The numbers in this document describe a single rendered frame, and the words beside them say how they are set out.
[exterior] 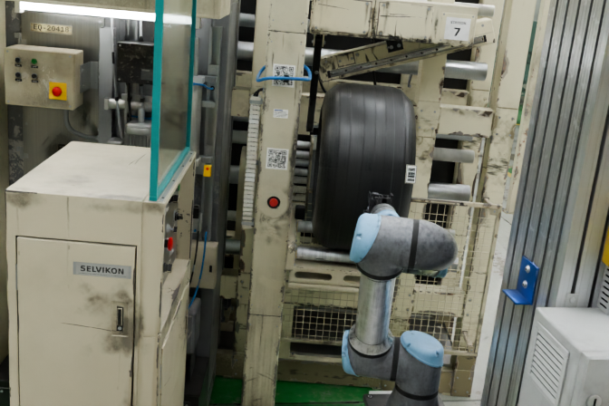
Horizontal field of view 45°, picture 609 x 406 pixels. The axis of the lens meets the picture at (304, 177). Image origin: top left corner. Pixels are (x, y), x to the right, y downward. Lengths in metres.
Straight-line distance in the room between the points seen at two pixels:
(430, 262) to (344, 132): 0.81
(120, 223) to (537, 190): 1.01
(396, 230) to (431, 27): 1.26
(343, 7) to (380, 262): 1.29
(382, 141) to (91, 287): 1.01
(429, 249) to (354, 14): 1.29
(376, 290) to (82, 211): 0.76
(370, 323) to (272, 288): 0.90
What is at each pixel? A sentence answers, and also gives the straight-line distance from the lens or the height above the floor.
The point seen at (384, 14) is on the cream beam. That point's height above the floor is 1.73.
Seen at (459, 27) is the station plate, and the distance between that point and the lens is 2.80.
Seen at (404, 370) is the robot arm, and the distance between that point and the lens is 1.98.
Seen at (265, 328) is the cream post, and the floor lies 0.57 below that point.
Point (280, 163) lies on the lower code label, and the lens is 2.56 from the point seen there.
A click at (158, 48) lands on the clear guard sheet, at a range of 1.79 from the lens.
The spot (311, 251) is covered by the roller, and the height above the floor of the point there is 0.92.
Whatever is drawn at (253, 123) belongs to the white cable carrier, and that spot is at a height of 1.33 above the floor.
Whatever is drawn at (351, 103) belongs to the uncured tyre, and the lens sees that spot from 2.44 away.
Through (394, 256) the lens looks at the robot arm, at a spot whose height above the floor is 1.26.
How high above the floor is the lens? 1.85
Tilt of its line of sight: 16 degrees down
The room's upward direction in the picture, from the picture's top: 5 degrees clockwise
